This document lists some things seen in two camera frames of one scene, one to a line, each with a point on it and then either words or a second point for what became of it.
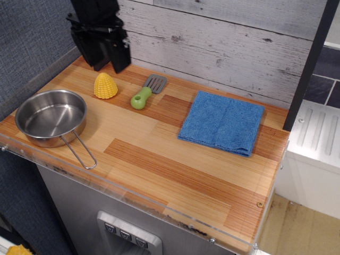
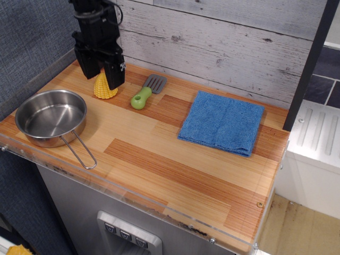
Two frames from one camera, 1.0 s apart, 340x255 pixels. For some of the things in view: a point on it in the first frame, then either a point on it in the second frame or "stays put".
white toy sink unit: [310, 173] stays put
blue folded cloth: [228, 124] stays put
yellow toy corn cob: [105, 87] stays put
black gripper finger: [96, 49] → [91, 66]
